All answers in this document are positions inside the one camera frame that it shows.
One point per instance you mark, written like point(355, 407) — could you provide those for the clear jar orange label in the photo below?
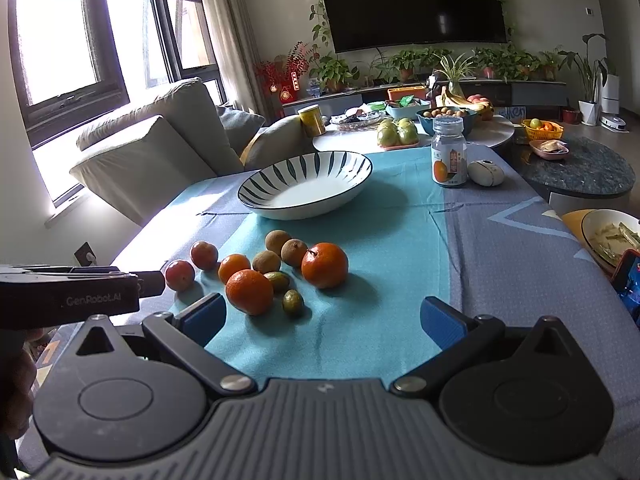
point(449, 153)

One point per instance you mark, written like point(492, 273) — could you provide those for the glass plate with snacks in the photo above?
point(357, 119)

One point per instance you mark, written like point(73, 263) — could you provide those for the green olive fruit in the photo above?
point(280, 282)
point(293, 303)

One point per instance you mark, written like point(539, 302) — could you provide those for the banana bunch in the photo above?
point(477, 103)

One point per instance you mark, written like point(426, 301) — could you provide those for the large orange mandarin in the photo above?
point(325, 265)

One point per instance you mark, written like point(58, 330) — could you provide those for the blue striped white bowl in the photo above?
point(306, 186)

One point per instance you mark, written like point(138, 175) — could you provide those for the dark window frame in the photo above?
point(75, 60)

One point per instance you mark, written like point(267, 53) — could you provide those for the dark marble side table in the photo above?
point(590, 170)

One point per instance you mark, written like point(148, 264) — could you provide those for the potted green plant left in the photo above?
point(333, 73)

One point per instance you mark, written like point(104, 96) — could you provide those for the wall power socket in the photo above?
point(85, 256)

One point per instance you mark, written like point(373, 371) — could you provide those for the yellow fruit basket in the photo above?
point(537, 129)

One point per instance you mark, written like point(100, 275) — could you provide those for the tall plant white pot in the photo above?
point(593, 74)

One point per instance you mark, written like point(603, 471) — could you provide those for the white oval gadget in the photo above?
point(486, 173)

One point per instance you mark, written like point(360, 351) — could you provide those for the white round coffee table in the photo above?
point(491, 134)

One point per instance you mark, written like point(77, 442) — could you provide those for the white plate with food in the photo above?
point(608, 233)

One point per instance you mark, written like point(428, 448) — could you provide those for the orange box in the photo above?
point(417, 92)

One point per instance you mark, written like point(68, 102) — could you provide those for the brown kiwi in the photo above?
point(293, 251)
point(275, 240)
point(266, 261)

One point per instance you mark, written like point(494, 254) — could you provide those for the smartphone red case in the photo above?
point(626, 283)

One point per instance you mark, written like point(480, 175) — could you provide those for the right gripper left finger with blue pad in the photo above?
point(181, 338)

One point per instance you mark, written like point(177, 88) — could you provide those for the person's left hand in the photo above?
point(16, 395)

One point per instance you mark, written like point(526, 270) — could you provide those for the tray of green apples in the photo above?
point(395, 135)

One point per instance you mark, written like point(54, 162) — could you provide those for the grey throw pillow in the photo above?
point(240, 126)

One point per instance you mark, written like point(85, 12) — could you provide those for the white robot vacuum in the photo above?
point(613, 123)

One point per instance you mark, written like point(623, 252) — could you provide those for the blue grey tablecloth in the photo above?
point(556, 397)

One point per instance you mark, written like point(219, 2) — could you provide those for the pink snack dish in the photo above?
point(550, 149)

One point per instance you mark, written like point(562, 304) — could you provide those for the spider plant in vase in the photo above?
point(456, 69)

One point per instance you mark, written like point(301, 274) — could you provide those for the red flower decoration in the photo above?
point(281, 76)

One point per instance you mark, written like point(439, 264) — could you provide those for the small orange mandarin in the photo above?
point(230, 265)

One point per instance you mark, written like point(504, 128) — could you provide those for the yellow tin can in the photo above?
point(312, 120)

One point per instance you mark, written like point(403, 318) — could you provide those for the light blue snack tray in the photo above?
point(415, 108)

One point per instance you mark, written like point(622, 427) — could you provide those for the blue bowl of nuts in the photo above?
point(427, 117)

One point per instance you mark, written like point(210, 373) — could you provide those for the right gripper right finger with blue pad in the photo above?
point(461, 340)

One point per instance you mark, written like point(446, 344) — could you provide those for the beige sofa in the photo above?
point(141, 156)

